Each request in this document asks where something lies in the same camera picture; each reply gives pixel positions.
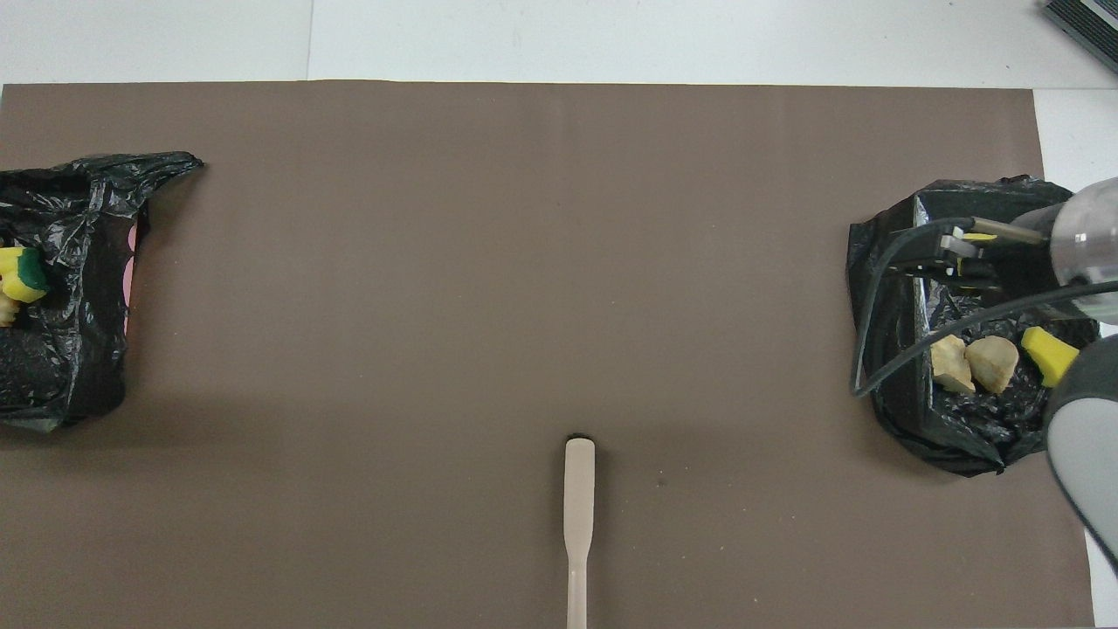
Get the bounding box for beige hand brush black bristles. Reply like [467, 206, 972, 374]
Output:
[564, 434, 597, 629]

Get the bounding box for bulky greyish foam lump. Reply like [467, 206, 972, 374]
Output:
[964, 335, 1021, 395]

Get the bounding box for large notched yellow sponge piece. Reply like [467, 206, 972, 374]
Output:
[959, 232, 998, 290]

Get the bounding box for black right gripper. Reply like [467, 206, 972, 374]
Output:
[891, 217, 1062, 302]

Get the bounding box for small yellow sponge piece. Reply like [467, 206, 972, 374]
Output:
[1020, 326, 1081, 389]

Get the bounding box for black bag lined pink bin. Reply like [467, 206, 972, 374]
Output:
[0, 151, 205, 433]

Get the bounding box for brown paper table mat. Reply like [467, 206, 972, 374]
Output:
[0, 80, 1095, 629]

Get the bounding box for dark ribbed grille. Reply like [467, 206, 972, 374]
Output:
[1042, 0, 1118, 75]

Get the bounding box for green and yellow sponge piece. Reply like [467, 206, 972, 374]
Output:
[0, 246, 50, 304]

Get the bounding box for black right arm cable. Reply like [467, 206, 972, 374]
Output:
[850, 216, 1118, 400]

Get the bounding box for yellowish foam lump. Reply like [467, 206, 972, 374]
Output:
[928, 335, 977, 395]

